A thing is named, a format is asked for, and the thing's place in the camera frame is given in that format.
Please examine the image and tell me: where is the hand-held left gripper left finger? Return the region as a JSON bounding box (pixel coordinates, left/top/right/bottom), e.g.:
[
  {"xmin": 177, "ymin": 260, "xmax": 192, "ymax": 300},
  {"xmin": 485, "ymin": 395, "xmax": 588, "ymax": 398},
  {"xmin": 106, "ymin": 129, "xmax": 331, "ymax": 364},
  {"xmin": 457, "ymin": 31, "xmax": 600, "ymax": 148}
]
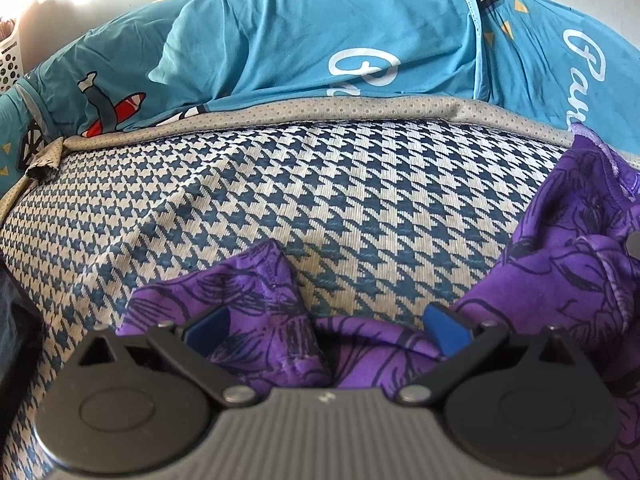
[{"xmin": 75, "ymin": 305, "xmax": 258, "ymax": 408}]

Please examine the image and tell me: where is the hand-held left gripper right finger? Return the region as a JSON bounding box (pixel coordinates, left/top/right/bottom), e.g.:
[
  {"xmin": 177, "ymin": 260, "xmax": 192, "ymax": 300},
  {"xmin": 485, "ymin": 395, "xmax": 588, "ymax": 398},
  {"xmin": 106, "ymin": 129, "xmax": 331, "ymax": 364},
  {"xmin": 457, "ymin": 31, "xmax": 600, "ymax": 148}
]
[{"xmin": 395, "ymin": 302, "xmax": 576, "ymax": 407}]

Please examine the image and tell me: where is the purple floral garment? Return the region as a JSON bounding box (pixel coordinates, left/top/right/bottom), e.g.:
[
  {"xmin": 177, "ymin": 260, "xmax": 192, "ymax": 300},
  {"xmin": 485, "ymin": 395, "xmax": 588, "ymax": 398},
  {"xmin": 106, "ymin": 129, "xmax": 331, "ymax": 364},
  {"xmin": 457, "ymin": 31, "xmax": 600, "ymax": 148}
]
[{"xmin": 115, "ymin": 122, "xmax": 640, "ymax": 480}]

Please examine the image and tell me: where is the houndstooth seat cover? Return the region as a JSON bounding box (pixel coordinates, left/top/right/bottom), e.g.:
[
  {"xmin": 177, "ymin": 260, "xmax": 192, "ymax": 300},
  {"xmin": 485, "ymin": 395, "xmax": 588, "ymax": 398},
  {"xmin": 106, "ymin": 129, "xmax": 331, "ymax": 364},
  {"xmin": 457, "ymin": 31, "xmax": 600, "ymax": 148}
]
[{"xmin": 0, "ymin": 117, "xmax": 571, "ymax": 480}]

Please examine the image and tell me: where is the black folded garment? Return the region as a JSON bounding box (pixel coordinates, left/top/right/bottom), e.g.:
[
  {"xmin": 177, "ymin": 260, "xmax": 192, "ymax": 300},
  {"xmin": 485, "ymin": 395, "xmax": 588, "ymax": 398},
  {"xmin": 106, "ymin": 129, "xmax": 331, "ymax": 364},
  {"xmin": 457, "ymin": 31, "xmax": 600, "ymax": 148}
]
[{"xmin": 0, "ymin": 255, "xmax": 43, "ymax": 441}]

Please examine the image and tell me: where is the teal printed sofa cover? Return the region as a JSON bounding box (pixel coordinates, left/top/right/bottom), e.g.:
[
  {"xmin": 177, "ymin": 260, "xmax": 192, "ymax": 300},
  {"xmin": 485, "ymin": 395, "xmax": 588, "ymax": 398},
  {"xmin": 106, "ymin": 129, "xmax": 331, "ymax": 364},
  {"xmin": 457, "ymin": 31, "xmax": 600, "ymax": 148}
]
[{"xmin": 0, "ymin": 0, "xmax": 640, "ymax": 201}]

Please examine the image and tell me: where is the white perforated laundry basket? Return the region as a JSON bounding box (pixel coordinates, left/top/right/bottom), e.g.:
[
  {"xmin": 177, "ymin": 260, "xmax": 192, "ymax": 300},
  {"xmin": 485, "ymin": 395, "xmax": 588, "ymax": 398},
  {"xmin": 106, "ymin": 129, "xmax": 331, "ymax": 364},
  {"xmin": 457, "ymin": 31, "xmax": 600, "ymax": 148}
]
[{"xmin": 0, "ymin": 17, "xmax": 26, "ymax": 93}]

